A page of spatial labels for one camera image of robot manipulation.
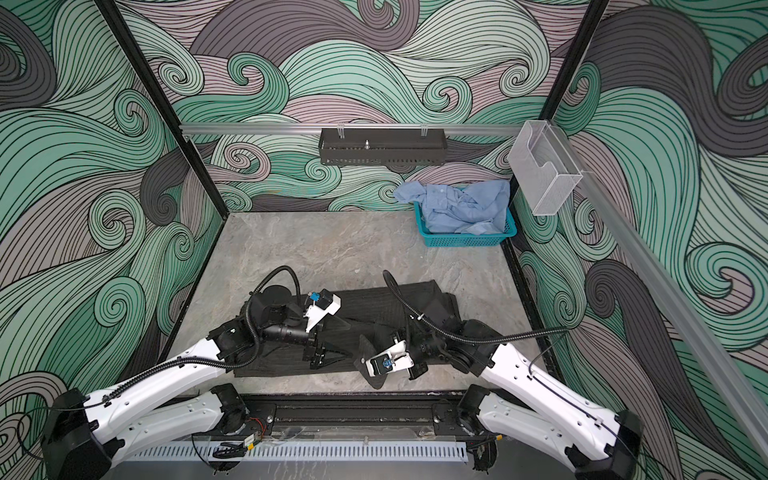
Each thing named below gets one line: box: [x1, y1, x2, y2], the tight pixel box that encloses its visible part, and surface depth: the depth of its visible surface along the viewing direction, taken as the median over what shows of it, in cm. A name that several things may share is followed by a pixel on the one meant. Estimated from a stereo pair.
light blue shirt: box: [394, 179, 510, 235], surface depth 115 cm
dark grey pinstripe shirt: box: [233, 280, 457, 389], surface depth 70 cm
